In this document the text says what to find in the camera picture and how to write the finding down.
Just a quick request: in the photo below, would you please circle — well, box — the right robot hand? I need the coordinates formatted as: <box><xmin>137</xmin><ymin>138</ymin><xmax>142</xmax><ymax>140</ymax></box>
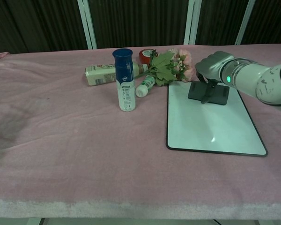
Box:
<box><xmin>195</xmin><ymin>51</ymin><xmax>235</xmax><ymax>104</ymax></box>

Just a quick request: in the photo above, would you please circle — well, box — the white board with black frame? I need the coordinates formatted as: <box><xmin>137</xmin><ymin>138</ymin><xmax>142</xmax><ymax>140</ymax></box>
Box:
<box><xmin>166</xmin><ymin>81</ymin><xmax>269</xmax><ymax>158</ymax></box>

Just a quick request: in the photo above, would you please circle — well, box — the blue capped white bottle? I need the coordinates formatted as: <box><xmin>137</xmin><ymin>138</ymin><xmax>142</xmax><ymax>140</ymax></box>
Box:
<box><xmin>112</xmin><ymin>48</ymin><xmax>136</xmax><ymax>113</ymax></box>

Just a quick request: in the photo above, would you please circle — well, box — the pink artificial flower bouquet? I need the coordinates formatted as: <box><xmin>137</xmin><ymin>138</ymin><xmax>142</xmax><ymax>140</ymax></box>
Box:
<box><xmin>134</xmin><ymin>48</ymin><xmax>197</xmax><ymax>87</ymax></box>

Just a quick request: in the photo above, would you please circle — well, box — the red ketchup bottle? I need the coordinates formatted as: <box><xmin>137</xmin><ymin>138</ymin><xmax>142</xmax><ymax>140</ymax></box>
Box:
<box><xmin>138</xmin><ymin>48</ymin><xmax>156</xmax><ymax>65</ymax></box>

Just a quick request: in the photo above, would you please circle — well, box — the grey board eraser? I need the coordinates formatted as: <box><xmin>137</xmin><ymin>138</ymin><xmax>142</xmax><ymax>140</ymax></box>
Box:
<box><xmin>187</xmin><ymin>81</ymin><xmax>230</xmax><ymax>106</ymax></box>

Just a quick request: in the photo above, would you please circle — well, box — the white metal post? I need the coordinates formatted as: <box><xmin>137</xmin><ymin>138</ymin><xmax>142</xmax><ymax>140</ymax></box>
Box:
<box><xmin>183</xmin><ymin>0</ymin><xmax>202</xmax><ymax>46</ymax></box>
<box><xmin>234</xmin><ymin>0</ymin><xmax>257</xmax><ymax>45</ymax></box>
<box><xmin>77</xmin><ymin>0</ymin><xmax>98</xmax><ymax>49</ymax></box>

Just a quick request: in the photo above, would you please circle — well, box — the pink velvet tablecloth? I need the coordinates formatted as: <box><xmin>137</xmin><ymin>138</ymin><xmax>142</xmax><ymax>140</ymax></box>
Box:
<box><xmin>0</xmin><ymin>43</ymin><xmax>281</xmax><ymax>218</ymax></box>

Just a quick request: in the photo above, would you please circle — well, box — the small green white bottle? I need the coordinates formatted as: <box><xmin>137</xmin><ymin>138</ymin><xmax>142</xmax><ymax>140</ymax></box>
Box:
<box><xmin>135</xmin><ymin>75</ymin><xmax>156</xmax><ymax>98</ymax></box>

